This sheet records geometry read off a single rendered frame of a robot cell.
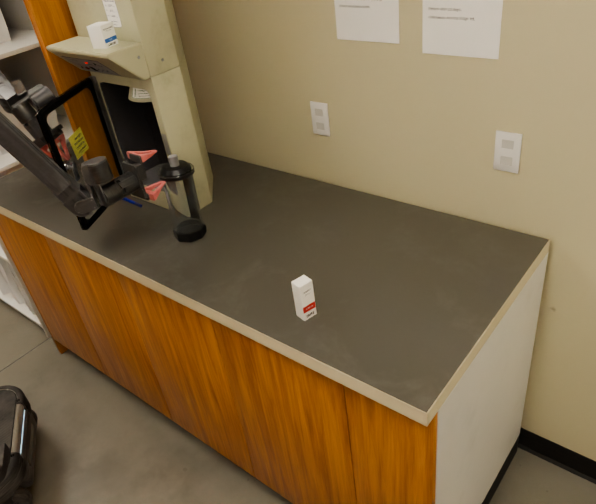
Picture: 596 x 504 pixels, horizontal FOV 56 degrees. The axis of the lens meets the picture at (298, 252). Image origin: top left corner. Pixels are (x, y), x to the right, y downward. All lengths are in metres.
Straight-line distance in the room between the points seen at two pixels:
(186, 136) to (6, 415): 1.34
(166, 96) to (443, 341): 1.06
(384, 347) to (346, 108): 0.84
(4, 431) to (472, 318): 1.80
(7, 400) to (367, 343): 1.69
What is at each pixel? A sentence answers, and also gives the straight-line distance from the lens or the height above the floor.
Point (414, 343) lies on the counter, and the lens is 1.32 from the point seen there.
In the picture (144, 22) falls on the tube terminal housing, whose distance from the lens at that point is 1.73.
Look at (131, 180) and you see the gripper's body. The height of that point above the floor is 1.22.
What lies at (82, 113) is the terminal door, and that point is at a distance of 1.93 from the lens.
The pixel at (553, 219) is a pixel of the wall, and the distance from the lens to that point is 1.68.
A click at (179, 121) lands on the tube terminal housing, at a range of 1.82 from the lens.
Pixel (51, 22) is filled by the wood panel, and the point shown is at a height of 1.56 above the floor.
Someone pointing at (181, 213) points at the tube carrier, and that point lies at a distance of 1.73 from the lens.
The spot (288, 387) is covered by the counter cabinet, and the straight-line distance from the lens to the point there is 1.53.
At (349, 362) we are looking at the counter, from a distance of 1.28.
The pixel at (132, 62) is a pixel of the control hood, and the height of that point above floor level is 1.47.
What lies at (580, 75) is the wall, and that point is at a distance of 1.51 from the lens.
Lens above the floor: 1.86
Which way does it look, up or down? 34 degrees down
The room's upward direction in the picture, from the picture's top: 9 degrees counter-clockwise
